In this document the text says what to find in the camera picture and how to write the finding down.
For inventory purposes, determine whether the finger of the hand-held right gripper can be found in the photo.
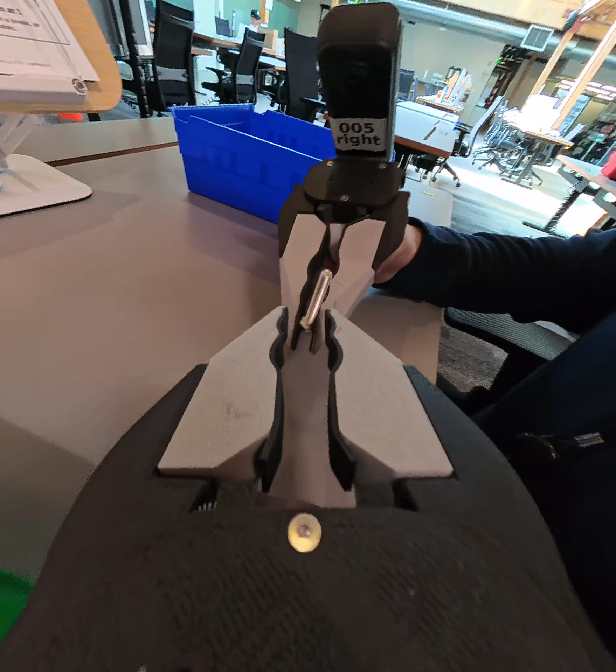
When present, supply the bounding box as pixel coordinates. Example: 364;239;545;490
309;219;386;355
278;212;332;351

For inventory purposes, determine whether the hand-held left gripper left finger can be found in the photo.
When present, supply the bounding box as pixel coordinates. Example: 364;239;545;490
157;307;290;494

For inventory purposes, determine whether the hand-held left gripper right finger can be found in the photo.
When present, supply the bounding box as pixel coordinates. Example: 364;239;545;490
324;309;455;493

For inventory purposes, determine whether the silver bolt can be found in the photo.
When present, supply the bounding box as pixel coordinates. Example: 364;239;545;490
298;268;335;333

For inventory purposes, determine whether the blue plastic bin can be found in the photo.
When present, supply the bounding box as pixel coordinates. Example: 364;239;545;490
170;102;340;225

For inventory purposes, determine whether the person's right forearm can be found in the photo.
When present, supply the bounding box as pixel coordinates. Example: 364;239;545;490
373;218;616;337

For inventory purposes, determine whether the person's right hand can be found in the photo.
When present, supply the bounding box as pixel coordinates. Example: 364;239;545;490
372;218;424;288

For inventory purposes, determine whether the black office chair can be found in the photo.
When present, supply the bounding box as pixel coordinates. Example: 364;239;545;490
203;29;267;106
282;26;330;124
147;0;198;116

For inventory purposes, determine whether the grey mesh office chair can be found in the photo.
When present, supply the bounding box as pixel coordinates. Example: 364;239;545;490
443;307;576;400

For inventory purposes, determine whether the person's dark clothing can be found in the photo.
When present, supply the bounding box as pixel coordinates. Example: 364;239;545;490
465;291;616;672

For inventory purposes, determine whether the wooden board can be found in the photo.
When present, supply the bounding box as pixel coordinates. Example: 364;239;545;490
0;0;124;113

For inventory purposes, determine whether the white document stand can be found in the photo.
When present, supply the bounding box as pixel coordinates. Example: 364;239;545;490
0;113;93;222

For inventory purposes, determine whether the white instruction sheet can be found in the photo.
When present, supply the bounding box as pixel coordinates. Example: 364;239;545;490
0;0;101;104

